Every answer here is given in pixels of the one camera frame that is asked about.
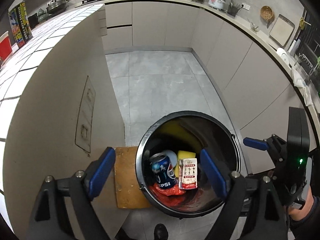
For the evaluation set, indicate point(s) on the black utensil holder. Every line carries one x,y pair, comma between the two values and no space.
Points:
233,10

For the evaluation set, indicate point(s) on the bamboo strainer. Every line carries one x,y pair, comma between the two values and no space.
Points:
267,13

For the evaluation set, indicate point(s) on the red paper cup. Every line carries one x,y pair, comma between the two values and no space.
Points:
5,47

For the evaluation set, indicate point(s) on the black dish rack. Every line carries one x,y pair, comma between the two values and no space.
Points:
310,50

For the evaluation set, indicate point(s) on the white grid tablecloth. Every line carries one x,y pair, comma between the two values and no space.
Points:
50,30

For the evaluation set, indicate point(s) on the blue cola can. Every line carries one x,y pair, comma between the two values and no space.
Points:
162,172

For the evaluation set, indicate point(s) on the yellow sponge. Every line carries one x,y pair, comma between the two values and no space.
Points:
186,154

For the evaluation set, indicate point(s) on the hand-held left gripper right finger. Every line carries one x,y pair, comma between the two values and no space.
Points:
213,173

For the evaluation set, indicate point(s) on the white wall socket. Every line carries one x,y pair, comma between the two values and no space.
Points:
245,6

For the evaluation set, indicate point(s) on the white plate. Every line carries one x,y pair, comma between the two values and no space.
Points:
283,55

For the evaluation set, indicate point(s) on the white cutting board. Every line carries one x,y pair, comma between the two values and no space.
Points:
281,30

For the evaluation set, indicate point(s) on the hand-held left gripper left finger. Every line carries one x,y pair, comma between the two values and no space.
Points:
101,172

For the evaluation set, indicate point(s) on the beige base cabinets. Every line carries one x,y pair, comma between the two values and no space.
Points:
175,25

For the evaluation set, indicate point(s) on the pink white drink carton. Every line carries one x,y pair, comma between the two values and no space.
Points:
188,173

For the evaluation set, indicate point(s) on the beige kitchen island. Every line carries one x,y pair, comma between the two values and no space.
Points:
62,92

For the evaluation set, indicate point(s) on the dark pot with lid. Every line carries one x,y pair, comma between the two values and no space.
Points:
57,7

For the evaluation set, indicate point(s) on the small white bowl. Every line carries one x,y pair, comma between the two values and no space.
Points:
254,27

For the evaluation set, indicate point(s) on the tall yellow label can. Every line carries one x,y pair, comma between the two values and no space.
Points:
20,25

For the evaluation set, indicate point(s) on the black right shoe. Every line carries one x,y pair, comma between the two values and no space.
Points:
160,232

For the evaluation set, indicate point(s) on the white dish cloth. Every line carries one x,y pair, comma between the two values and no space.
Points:
300,80

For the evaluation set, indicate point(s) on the green ceramic teapot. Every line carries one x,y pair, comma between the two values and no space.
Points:
42,16

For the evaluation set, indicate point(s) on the island outlet panel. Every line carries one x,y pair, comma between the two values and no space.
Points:
86,110

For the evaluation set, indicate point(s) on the black microwave oven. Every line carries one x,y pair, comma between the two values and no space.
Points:
33,21

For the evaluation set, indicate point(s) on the brown wooden board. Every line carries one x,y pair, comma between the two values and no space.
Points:
125,180

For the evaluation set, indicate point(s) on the black round trash bin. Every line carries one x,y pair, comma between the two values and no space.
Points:
212,130

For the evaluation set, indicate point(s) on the person's right hand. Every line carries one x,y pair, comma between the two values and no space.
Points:
305,207

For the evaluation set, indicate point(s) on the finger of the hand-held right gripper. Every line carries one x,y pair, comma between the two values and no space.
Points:
255,143

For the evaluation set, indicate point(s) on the red plastic bag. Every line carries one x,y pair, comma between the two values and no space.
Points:
170,192

